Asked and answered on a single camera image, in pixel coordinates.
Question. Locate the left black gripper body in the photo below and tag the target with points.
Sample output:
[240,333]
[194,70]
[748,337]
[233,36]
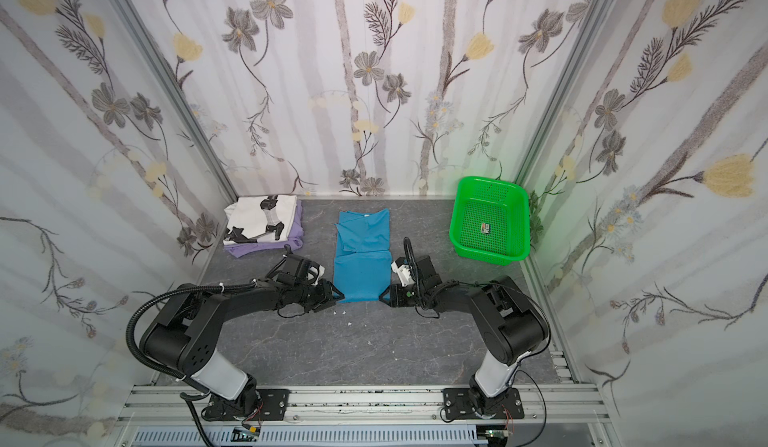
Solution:
[321,292]

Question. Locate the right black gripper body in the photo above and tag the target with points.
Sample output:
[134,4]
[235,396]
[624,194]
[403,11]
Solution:
[399,294]

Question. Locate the teal blue t-shirt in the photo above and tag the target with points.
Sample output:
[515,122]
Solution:
[362,263]

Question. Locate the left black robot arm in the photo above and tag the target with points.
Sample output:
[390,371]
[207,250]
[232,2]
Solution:
[177,333]

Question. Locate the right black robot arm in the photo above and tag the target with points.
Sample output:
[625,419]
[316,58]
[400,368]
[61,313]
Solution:
[510,323]

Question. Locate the purple folded t-shirt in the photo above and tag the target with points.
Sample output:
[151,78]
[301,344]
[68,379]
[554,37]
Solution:
[294,242]

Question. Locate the white printed folded t-shirt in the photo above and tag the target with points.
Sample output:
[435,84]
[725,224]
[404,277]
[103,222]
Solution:
[260,220]

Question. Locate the green plastic basket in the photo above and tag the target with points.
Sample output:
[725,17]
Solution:
[491,221]

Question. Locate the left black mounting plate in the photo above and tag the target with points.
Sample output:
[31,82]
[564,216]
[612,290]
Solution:
[270,405]

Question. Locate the black mounting plate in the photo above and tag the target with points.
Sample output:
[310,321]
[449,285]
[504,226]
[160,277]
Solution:
[470,403]
[270,405]

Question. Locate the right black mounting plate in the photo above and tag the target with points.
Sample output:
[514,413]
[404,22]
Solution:
[470,403]

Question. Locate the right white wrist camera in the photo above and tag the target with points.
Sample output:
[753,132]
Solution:
[402,270]

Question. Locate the white slotted cable duct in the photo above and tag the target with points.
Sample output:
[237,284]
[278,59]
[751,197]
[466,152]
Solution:
[376,435]

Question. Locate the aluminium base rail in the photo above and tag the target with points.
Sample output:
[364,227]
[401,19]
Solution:
[369,405]

